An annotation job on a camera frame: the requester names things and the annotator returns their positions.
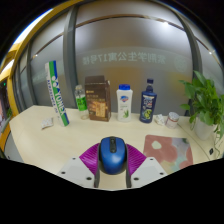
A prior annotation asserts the white green shuttlecock tube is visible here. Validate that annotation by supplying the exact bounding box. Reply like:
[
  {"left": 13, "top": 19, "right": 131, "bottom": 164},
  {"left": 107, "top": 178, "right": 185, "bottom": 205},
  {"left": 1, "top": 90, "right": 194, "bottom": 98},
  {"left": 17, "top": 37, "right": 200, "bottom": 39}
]
[{"left": 44, "top": 60, "right": 71, "bottom": 127}]

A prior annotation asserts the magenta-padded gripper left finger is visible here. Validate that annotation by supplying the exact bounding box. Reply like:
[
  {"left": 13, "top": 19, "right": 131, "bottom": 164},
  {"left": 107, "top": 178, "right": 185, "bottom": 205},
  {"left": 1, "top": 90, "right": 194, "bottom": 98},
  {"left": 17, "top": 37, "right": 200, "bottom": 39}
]
[{"left": 57, "top": 142, "right": 101, "bottom": 189}]

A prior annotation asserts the white blue-capped lotion bottle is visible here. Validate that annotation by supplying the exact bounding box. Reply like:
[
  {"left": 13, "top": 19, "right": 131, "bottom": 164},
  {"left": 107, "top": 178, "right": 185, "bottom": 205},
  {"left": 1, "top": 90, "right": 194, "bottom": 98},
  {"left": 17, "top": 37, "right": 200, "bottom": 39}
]
[{"left": 116, "top": 83, "right": 134, "bottom": 123}]

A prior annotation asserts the small white round jar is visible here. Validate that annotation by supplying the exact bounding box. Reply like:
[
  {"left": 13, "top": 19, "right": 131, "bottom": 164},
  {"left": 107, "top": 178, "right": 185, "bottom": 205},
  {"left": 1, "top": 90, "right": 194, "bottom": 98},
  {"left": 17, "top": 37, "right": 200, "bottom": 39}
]
[{"left": 165, "top": 111, "right": 180, "bottom": 130}]

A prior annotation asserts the crumpled white tissue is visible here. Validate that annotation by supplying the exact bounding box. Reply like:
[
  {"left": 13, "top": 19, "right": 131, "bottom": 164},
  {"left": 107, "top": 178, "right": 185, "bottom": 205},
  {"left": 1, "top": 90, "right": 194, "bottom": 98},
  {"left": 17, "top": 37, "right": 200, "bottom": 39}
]
[{"left": 153, "top": 113, "right": 167, "bottom": 126}]

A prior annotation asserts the floral pastel mouse pad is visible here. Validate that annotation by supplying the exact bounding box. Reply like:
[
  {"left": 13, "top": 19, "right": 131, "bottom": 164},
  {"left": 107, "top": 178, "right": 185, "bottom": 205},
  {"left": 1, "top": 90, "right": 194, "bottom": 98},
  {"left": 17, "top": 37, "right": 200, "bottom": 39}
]
[{"left": 143, "top": 134, "right": 194, "bottom": 175}]

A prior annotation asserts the dark blue shampoo bottle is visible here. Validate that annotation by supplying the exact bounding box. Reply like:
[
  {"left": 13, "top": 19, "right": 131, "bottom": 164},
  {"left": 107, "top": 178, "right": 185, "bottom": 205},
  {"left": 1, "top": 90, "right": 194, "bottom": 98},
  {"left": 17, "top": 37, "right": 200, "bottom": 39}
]
[{"left": 139, "top": 78, "right": 158, "bottom": 124}]

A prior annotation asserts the small white packet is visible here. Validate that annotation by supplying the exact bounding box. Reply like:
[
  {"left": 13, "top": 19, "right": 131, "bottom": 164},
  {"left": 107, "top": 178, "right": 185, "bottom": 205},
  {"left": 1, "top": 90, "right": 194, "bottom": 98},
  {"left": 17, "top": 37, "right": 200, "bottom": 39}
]
[{"left": 40, "top": 117, "right": 54, "bottom": 130}]

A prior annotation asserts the blue and black computer mouse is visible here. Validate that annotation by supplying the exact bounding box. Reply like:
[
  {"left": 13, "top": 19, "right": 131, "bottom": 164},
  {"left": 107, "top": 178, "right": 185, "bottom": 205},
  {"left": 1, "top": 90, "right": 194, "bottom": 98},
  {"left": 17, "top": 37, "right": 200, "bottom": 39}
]
[{"left": 98, "top": 135, "right": 128, "bottom": 176}]

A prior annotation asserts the small clear green-label bottle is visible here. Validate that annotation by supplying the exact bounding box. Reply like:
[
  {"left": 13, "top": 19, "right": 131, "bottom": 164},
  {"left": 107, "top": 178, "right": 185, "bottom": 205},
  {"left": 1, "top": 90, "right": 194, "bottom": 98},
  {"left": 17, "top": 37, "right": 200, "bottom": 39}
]
[{"left": 74, "top": 84, "right": 90, "bottom": 120}]

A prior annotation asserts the brown cardboard box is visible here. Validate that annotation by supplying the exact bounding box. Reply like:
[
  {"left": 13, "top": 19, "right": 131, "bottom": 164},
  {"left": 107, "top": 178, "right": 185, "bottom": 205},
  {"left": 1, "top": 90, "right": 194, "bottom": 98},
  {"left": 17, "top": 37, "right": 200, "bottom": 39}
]
[{"left": 84, "top": 75, "right": 112, "bottom": 122}]

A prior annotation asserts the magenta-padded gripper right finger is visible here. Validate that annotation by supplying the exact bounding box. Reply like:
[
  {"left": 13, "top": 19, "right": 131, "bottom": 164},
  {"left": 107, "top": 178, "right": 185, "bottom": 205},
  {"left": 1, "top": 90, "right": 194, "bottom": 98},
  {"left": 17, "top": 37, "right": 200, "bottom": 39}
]
[{"left": 125, "top": 143, "right": 168, "bottom": 189}]

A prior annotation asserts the green plant in white pot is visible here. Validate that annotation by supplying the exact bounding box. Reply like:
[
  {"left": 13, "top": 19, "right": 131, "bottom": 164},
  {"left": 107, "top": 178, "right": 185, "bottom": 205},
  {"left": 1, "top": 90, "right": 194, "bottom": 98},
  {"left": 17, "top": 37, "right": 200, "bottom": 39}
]
[{"left": 178, "top": 70, "right": 224, "bottom": 158}]

